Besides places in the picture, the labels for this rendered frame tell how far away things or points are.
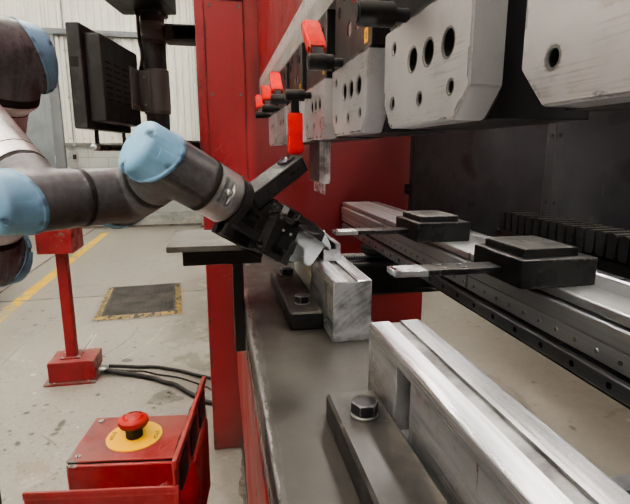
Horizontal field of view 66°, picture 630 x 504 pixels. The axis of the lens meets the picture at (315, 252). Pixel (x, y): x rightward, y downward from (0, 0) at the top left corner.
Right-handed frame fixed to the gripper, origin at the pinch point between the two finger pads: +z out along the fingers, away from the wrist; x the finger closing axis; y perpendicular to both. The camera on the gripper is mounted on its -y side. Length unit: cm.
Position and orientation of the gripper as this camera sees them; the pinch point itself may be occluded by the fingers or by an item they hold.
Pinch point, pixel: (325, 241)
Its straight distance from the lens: 82.5
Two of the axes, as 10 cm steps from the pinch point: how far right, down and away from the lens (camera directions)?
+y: -3.8, 9.1, -1.5
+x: 6.6, 1.5, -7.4
